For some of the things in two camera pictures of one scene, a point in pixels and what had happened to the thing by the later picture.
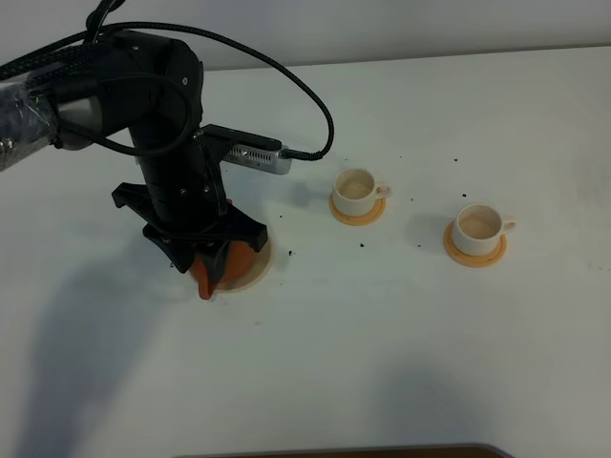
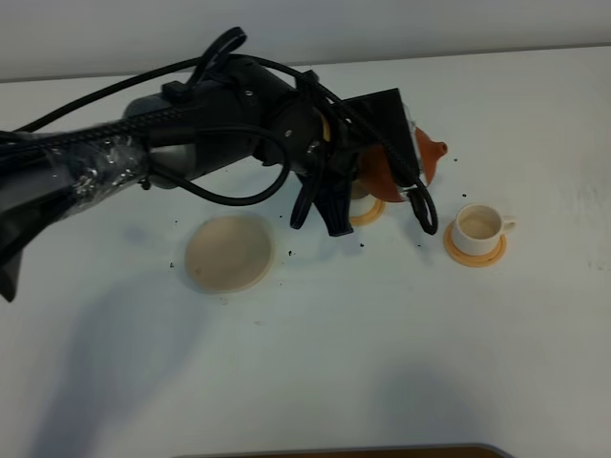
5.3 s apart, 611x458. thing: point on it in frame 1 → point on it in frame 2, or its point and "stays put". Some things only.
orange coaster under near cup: (362, 219) stays put
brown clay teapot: (241, 262) → (375, 169)
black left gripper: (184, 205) → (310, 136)
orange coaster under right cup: (473, 260) stays put
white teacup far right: (478, 227) stays put
